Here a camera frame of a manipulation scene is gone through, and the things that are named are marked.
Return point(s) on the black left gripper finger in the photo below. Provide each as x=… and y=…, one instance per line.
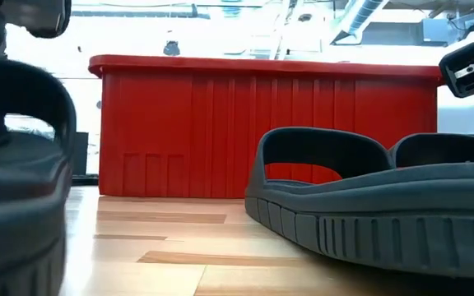
x=43, y=16

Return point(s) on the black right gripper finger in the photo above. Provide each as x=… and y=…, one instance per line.
x=451, y=66

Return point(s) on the red plastic bin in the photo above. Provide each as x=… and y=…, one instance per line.
x=179, y=123

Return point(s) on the dark hanging ceiling lamp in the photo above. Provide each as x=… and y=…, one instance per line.
x=171, y=48

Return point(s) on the black cabinet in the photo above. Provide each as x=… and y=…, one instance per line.
x=81, y=154

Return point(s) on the silver ceiling air duct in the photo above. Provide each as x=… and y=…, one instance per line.
x=360, y=16

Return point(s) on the black table frame rail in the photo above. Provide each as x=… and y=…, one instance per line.
x=85, y=179

